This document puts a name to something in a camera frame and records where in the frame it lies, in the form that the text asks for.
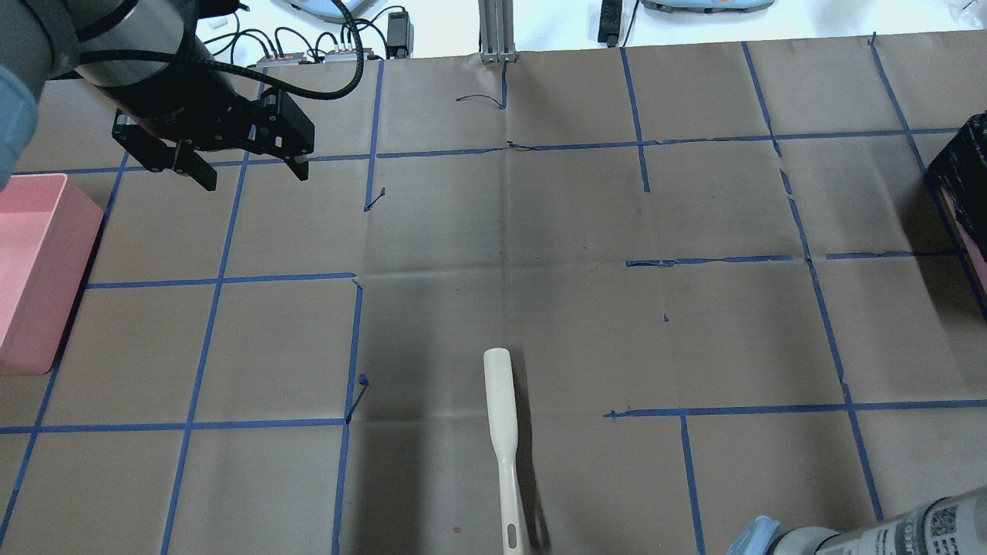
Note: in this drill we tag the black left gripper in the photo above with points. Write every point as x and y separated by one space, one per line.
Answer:
171 102

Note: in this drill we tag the beige hand brush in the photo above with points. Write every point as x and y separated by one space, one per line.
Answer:
500 393

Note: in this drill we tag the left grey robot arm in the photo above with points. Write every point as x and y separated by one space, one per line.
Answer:
108 43

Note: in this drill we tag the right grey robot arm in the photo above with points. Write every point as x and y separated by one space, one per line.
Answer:
951 525

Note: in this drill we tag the pink plastic bin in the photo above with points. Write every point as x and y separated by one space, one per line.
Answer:
48 230

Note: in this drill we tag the black bag lined bin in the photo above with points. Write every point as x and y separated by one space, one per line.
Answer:
959 171

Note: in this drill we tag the black power adapter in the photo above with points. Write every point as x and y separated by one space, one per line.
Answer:
399 35

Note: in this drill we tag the aluminium frame post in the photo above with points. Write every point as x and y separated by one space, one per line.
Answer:
496 32

